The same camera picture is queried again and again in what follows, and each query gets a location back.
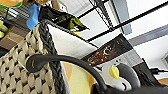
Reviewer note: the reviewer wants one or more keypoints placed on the grey white penguin plush toy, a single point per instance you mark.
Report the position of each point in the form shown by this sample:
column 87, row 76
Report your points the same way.
column 128, row 75

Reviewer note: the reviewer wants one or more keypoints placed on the dark brown printed snack bag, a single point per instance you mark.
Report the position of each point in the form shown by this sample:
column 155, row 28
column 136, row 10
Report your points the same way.
column 106, row 51

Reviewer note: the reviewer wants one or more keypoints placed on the brown white box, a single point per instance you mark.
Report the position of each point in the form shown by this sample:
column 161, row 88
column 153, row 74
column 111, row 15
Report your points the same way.
column 59, row 5

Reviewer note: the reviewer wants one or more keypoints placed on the long grey wall band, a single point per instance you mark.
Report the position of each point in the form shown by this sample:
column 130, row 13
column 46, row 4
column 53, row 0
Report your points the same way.
column 153, row 33

